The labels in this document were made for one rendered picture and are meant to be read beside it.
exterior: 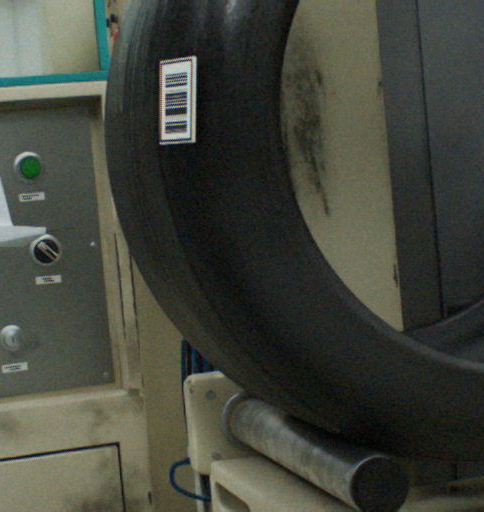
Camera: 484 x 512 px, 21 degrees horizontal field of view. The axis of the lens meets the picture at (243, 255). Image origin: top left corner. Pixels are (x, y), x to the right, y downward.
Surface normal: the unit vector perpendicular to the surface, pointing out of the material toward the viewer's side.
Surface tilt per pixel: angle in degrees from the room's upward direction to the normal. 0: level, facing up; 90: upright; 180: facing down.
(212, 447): 90
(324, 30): 90
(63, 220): 90
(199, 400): 90
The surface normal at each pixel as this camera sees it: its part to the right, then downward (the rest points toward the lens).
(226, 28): 0.10, -0.01
